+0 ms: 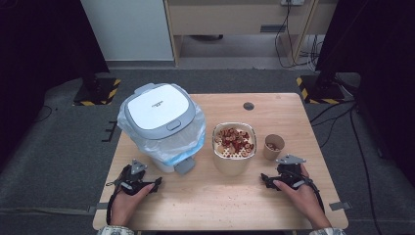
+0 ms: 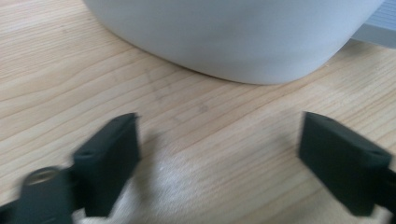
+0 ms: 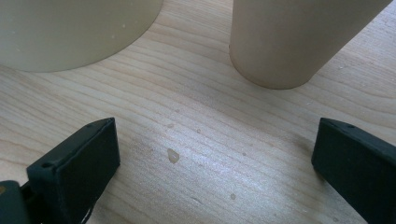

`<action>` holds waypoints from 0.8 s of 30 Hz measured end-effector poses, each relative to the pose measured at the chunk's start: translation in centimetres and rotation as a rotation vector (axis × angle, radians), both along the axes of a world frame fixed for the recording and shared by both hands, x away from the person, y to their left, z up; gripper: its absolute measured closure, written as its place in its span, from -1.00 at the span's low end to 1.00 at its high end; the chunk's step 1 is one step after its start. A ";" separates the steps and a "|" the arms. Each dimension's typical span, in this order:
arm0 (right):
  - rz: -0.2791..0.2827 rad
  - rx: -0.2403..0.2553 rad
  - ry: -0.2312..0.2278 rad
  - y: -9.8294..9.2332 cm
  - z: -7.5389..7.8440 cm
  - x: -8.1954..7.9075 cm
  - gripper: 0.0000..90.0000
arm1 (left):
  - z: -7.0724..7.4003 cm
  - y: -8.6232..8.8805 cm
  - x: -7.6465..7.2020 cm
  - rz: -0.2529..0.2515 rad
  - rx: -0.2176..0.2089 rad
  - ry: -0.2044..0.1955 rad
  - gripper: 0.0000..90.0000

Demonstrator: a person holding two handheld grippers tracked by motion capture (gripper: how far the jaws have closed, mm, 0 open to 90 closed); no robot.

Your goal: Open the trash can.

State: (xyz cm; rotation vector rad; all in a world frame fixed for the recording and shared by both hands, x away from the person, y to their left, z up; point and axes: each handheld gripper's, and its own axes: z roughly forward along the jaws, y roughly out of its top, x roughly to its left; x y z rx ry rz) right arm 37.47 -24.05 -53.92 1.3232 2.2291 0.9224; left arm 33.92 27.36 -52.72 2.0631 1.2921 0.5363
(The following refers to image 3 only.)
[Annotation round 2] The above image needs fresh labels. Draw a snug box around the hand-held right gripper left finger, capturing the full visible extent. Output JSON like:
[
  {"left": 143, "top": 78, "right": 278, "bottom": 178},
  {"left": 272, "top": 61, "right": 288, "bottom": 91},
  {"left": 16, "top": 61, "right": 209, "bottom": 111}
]
[{"left": 26, "top": 117, "right": 121, "bottom": 224}]

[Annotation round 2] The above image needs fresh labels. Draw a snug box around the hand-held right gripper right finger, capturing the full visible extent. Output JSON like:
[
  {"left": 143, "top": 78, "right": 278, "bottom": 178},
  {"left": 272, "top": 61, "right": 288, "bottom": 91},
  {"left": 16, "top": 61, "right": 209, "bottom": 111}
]
[{"left": 311, "top": 117, "right": 396, "bottom": 224}]

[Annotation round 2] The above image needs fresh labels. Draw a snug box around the beige container with strainer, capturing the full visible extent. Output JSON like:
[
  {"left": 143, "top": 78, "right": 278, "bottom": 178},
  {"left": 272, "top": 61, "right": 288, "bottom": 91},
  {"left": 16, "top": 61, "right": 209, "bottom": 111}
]
[{"left": 0, "top": 0, "right": 164, "bottom": 73}]

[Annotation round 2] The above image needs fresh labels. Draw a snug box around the brown paper cup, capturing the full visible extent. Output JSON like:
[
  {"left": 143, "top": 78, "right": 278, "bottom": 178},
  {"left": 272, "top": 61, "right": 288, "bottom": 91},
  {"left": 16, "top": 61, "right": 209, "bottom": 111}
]
[{"left": 228, "top": 0, "right": 394, "bottom": 91}]

